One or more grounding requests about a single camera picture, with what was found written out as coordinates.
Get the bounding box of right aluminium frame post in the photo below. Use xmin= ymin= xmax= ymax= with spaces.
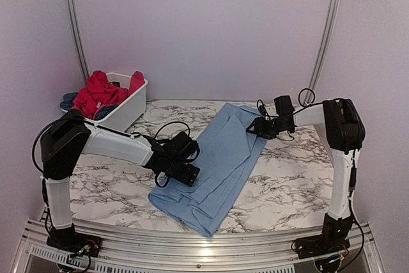
xmin=309 ymin=0 xmax=340 ymax=91

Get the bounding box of aluminium frame post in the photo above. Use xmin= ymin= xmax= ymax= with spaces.
xmin=309 ymin=0 xmax=340 ymax=91
xmin=66 ymin=0 xmax=89 ymax=81

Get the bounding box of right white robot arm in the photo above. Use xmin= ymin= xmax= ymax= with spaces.
xmin=246 ymin=95 xmax=366 ymax=224

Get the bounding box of left aluminium frame post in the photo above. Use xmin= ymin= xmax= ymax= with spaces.
xmin=66 ymin=0 xmax=89 ymax=81

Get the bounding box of red garment in bin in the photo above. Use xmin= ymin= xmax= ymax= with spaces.
xmin=72 ymin=71 xmax=144 ymax=120

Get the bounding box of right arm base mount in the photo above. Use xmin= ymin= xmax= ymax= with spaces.
xmin=291 ymin=235 xmax=350 ymax=259

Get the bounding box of light blue button shirt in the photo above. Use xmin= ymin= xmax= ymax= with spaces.
xmin=148 ymin=103 xmax=266 ymax=237

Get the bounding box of white plastic laundry bin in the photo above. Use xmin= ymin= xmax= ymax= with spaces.
xmin=88 ymin=72 xmax=148 ymax=132

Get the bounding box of dark blue garment in bin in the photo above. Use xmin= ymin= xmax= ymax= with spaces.
xmin=59 ymin=92 xmax=119 ymax=120

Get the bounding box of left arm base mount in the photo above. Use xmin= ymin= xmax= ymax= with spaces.
xmin=47 ymin=233 xmax=102 ymax=258

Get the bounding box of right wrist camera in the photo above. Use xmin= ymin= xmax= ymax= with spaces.
xmin=256 ymin=99 xmax=270 ymax=120

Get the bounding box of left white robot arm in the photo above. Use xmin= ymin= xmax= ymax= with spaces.
xmin=32 ymin=110 xmax=200 ymax=251

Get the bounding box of front aluminium rail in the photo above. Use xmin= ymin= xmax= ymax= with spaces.
xmin=10 ymin=220 xmax=385 ymax=272

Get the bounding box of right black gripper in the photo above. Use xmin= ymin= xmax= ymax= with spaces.
xmin=251 ymin=116 xmax=288 ymax=139

